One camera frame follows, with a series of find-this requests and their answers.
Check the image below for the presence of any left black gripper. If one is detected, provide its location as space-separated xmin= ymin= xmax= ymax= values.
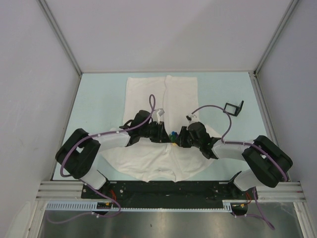
xmin=139 ymin=121 xmax=171 ymax=143

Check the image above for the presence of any rainbow plush flower brooch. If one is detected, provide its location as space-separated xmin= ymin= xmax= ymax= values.
xmin=169 ymin=131 xmax=178 ymax=144

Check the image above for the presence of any white t-shirt garment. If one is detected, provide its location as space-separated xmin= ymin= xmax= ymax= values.
xmin=98 ymin=75 xmax=214 ymax=182

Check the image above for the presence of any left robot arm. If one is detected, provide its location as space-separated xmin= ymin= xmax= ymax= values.
xmin=55 ymin=109 xmax=170 ymax=198

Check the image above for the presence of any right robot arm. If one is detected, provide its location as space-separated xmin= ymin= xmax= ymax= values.
xmin=175 ymin=122 xmax=293 ymax=199

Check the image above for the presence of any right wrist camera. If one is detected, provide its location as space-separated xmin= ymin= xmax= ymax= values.
xmin=186 ymin=114 xmax=199 ymax=123

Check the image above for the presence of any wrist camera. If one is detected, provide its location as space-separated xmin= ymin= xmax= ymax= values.
xmin=154 ymin=108 xmax=164 ymax=124
xmin=186 ymin=114 xmax=199 ymax=123

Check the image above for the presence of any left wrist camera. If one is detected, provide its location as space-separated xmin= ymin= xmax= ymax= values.
xmin=154 ymin=108 xmax=164 ymax=124

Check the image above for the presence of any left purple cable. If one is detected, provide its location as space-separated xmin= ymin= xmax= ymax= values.
xmin=60 ymin=95 xmax=159 ymax=178

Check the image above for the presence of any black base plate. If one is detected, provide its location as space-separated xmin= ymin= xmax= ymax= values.
xmin=81 ymin=180 xmax=258 ymax=208

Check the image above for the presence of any black bracket stand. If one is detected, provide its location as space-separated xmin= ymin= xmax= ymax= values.
xmin=224 ymin=100 xmax=244 ymax=117

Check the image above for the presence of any white slotted cable duct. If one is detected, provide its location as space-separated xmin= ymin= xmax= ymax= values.
xmin=46 ymin=201 xmax=241 ymax=212

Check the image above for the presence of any aluminium frame rail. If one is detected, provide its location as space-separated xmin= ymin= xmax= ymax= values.
xmin=36 ymin=71 xmax=308 ymax=202

